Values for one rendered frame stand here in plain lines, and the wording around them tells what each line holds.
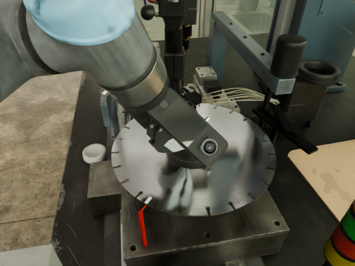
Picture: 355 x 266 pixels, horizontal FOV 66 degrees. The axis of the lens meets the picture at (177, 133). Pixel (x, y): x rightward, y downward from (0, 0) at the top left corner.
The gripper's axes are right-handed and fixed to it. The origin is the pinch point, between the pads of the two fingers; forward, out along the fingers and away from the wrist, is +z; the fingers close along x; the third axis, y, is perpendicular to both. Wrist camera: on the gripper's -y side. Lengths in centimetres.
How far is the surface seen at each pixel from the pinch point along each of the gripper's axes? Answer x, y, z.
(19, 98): 62, 202, 128
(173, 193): 7.8, -5.2, -1.4
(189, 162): 1.7, -2.2, 1.7
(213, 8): -73, 77, 71
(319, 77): -42, -3, 27
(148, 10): -8.5, 10.4, -19.8
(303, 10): -63, 18, 31
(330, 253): -2.2, -26.8, -4.8
